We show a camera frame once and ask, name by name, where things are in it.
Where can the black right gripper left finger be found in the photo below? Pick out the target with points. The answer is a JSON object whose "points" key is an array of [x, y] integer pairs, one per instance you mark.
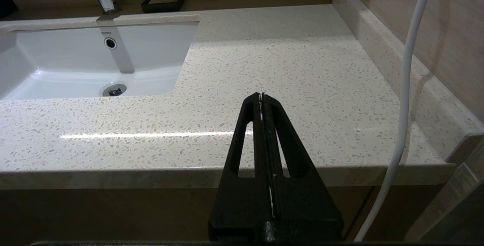
{"points": [[238, 204]]}

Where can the white ceramic sink basin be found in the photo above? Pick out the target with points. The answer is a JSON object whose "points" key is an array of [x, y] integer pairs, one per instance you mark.
{"points": [[75, 57]]}

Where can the black soap dish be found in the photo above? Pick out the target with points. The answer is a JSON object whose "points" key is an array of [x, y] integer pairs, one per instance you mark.
{"points": [[162, 7]]}

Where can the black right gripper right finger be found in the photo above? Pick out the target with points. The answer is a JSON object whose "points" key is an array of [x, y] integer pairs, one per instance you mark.
{"points": [[306, 204]]}

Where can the metal door frame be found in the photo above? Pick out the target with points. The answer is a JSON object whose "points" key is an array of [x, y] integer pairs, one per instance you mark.
{"points": [[453, 185]]}

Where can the chrome sink drain stopper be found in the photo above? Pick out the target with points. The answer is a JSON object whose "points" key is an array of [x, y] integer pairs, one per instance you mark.
{"points": [[114, 90]]}

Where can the wooden vanity cabinet front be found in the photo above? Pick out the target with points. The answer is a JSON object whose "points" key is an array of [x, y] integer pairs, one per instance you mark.
{"points": [[113, 212]]}

